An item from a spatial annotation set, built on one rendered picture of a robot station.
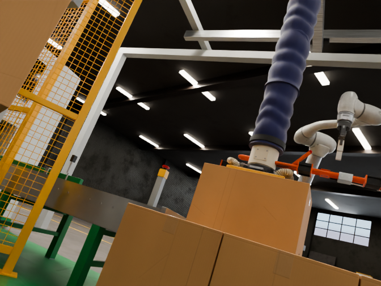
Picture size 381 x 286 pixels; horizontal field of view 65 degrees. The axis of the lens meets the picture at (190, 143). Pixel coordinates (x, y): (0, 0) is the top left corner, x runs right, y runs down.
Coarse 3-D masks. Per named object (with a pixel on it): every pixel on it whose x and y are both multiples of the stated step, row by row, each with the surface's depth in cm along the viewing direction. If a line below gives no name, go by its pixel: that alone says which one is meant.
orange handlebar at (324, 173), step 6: (240, 156) 191; (246, 156) 189; (276, 162) 181; (282, 162) 180; (288, 168) 182; (294, 168) 178; (312, 168) 173; (318, 174) 175; (324, 174) 170; (330, 174) 169; (336, 174) 167; (354, 180) 166; (360, 180) 162
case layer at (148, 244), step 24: (144, 216) 112; (168, 216) 108; (120, 240) 111; (144, 240) 108; (168, 240) 105; (192, 240) 102; (216, 240) 99; (240, 240) 96; (120, 264) 107; (144, 264) 104; (168, 264) 101; (192, 264) 98; (216, 264) 96; (240, 264) 93; (264, 264) 91; (288, 264) 89; (312, 264) 87
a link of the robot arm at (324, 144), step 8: (320, 136) 231; (328, 136) 234; (312, 144) 233; (320, 144) 231; (328, 144) 231; (336, 144) 235; (312, 152) 235; (320, 152) 232; (328, 152) 234; (312, 160) 236; (320, 160) 236; (304, 176) 238; (312, 176) 238
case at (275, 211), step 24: (216, 168) 176; (216, 192) 170; (240, 192) 164; (264, 192) 159; (288, 192) 155; (192, 216) 169; (216, 216) 164; (240, 216) 159; (264, 216) 154; (288, 216) 150; (264, 240) 150; (288, 240) 146
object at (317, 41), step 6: (324, 0) 292; (324, 6) 300; (318, 18) 306; (318, 24) 313; (318, 30) 320; (318, 36) 328; (312, 42) 338; (318, 42) 335; (324, 42) 346; (312, 48) 347; (318, 48) 344
